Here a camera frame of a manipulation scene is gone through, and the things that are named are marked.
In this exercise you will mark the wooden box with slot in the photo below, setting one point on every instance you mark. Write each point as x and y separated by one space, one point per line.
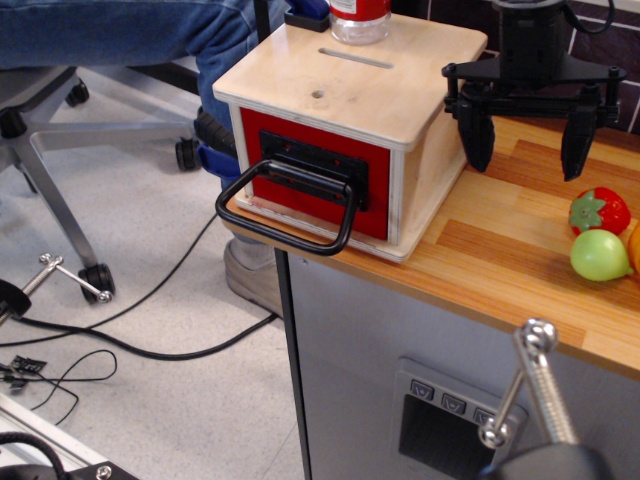
381 103

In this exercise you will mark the orange toy fruit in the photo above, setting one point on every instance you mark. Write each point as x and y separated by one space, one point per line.
633 248

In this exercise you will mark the metal clamp screw right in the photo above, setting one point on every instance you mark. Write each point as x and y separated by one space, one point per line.
533 343

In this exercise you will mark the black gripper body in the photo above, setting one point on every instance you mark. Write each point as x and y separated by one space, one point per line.
533 74

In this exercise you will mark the grey cabinet control panel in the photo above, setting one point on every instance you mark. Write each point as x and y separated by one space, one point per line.
436 422

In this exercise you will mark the black blue clamp below table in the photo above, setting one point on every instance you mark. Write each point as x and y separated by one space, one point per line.
217 150

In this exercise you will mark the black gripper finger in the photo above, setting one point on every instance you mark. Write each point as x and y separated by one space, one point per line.
579 133
477 134

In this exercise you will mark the black metal drawer handle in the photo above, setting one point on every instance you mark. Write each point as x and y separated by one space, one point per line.
316 176

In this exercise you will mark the clear plastic bottle red label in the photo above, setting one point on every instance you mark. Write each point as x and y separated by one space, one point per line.
360 22

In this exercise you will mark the red toy strawberry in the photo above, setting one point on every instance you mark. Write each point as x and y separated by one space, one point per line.
599 208

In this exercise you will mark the person leg in jeans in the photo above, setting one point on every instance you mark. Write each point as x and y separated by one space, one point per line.
217 34

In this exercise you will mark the red drawer front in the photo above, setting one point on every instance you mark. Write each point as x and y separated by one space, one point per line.
322 152

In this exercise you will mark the beige shoe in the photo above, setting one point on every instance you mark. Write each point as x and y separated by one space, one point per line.
251 273

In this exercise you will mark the blue black clamp on box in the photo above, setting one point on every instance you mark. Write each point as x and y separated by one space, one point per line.
311 15

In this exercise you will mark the green toy fruit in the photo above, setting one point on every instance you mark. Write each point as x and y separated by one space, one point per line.
599 255

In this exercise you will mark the aluminium frame rail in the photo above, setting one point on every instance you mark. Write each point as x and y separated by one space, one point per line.
29 462

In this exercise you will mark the grey office chair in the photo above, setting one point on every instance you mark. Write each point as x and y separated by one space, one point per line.
29 99

